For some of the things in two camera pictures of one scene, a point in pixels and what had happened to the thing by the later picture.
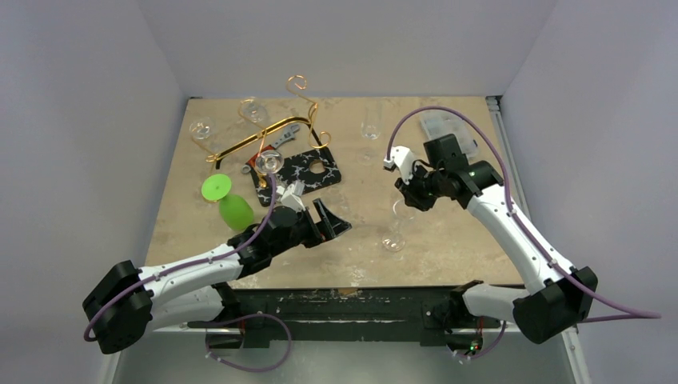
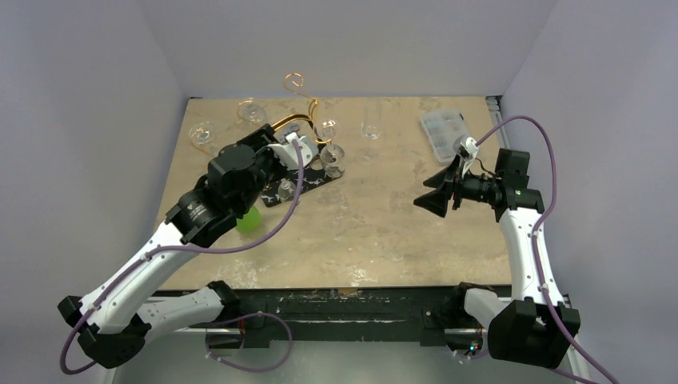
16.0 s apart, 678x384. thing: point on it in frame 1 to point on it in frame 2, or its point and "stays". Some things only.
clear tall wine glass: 395,241 to 333,156
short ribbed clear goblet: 253,110 stays
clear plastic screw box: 440,122 stays
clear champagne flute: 370,129 stays
